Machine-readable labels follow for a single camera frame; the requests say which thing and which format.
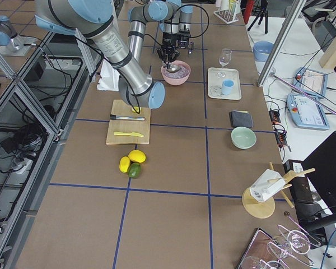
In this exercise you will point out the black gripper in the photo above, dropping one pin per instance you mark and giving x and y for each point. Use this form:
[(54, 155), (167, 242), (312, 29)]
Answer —
[(169, 40)]

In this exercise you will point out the metal ice scoop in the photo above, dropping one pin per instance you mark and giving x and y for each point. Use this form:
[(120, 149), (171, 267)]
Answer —
[(171, 68)]

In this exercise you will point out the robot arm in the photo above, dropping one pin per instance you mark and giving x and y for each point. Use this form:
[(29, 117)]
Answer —
[(95, 20)]

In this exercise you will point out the pink bowl of ice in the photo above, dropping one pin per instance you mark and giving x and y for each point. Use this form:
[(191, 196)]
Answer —
[(179, 77)]

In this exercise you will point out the light blue cup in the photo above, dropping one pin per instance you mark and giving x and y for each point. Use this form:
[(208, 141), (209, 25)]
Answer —
[(227, 86)]

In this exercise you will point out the cream serving tray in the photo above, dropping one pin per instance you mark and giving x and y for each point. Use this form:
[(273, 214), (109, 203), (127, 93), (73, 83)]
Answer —
[(214, 84)]

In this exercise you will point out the clear wine glass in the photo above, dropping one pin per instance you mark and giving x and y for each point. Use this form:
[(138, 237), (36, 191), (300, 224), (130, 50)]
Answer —
[(224, 59)]

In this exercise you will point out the lemon half slice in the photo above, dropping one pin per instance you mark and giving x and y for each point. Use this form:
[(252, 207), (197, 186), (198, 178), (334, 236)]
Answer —
[(136, 109)]

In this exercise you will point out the wooden cutting board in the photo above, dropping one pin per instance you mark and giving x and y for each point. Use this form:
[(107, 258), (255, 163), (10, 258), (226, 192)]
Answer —
[(120, 108)]

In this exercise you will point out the steel cylinder rod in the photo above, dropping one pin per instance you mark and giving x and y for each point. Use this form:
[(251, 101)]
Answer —
[(121, 117)]

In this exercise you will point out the blue bowl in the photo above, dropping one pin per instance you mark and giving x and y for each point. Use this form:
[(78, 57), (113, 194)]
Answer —
[(262, 50)]

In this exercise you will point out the red cylinder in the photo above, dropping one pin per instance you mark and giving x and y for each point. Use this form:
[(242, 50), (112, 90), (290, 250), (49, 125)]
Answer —
[(247, 11)]

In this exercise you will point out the yellow plastic knife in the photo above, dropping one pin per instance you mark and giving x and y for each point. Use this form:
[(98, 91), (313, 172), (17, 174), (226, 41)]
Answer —
[(134, 134)]

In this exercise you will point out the dark grey folded cloth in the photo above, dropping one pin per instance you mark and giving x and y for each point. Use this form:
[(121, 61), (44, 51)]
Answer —
[(241, 119)]

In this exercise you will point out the black tripod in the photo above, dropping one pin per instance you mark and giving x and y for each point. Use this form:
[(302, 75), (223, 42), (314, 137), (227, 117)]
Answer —
[(261, 16)]

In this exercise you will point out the yellow lemon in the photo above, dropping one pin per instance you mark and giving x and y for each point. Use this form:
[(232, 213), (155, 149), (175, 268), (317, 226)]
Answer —
[(124, 164), (137, 156)]

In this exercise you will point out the green ceramic bowl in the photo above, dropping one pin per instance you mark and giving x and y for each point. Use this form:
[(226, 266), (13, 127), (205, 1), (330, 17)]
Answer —
[(243, 137)]

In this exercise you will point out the green lime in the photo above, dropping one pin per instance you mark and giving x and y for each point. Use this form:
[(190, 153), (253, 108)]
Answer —
[(134, 170)]

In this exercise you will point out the black power strip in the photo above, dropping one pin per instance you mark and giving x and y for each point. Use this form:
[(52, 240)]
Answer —
[(279, 130)]

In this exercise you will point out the near blue teach pendant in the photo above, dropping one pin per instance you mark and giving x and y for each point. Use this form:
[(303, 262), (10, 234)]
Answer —
[(306, 113)]

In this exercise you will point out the blue teach pendant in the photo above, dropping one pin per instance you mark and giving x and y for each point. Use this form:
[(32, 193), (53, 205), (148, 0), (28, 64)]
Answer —
[(306, 113), (311, 81)]

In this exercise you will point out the far blue teach pendant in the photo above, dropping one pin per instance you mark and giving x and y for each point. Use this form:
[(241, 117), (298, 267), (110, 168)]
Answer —
[(311, 81)]

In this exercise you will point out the white carton on stand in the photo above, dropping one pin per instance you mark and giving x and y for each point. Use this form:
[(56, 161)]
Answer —
[(267, 185)]

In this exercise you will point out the wooden stand with base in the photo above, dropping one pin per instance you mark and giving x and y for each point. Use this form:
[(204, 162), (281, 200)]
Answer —
[(263, 210)]

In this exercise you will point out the green tipped metal stick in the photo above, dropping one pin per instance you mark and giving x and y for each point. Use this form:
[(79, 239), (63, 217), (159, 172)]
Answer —
[(313, 98)]

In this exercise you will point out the black monitor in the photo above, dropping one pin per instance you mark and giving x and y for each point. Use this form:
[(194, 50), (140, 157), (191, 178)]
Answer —
[(323, 160)]

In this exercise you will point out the dark tablet tray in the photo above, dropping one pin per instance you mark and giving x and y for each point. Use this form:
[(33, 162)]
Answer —
[(258, 247)]

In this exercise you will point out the hanging wine glasses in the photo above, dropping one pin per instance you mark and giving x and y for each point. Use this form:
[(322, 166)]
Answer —
[(289, 246)]

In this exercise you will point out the white wire cup rack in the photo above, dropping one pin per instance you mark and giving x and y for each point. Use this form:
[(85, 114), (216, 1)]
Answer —
[(227, 10)]

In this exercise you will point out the aluminium frame post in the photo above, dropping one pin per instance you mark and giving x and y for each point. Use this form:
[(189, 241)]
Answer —
[(292, 16)]

